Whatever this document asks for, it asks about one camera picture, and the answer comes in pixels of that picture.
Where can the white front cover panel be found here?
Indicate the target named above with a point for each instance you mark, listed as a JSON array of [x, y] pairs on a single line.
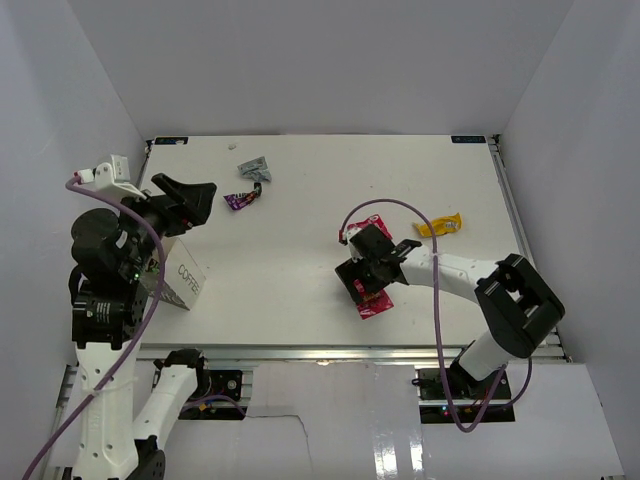
[[361, 421]]

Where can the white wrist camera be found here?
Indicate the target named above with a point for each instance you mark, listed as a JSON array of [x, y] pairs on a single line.
[[345, 238], [111, 179]]

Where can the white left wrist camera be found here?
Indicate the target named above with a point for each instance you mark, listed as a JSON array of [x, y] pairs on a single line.
[[111, 179]]

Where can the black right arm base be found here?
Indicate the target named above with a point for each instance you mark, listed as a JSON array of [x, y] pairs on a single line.
[[434, 408]]

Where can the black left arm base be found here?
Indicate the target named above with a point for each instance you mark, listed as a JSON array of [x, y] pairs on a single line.
[[219, 382]]

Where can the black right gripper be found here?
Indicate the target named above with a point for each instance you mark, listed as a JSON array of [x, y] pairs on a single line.
[[350, 271]]

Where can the silver snack packet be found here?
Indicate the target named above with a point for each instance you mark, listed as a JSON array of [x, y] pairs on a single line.
[[256, 170]]

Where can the blue label corner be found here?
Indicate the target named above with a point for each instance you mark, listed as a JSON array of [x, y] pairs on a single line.
[[468, 139], [171, 140]]

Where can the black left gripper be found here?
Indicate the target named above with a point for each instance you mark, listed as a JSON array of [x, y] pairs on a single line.
[[195, 199]]

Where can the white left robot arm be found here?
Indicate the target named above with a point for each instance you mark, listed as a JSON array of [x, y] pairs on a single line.
[[111, 308]]

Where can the blue label left corner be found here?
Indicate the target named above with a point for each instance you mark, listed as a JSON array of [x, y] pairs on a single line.
[[171, 140]]

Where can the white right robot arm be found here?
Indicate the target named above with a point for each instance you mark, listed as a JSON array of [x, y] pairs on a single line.
[[519, 307]]

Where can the blue label right corner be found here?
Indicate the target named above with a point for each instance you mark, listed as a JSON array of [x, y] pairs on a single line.
[[468, 139]]

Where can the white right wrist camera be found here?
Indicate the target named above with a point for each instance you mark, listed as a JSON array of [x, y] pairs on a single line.
[[345, 238]]

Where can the purple snack bar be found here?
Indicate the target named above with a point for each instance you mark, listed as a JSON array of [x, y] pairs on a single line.
[[237, 202]]

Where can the yellow snack packet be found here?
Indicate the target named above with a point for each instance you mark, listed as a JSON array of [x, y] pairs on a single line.
[[440, 226]]

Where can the red snack packet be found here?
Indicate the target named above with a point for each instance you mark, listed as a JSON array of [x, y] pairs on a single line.
[[377, 222], [370, 308]]

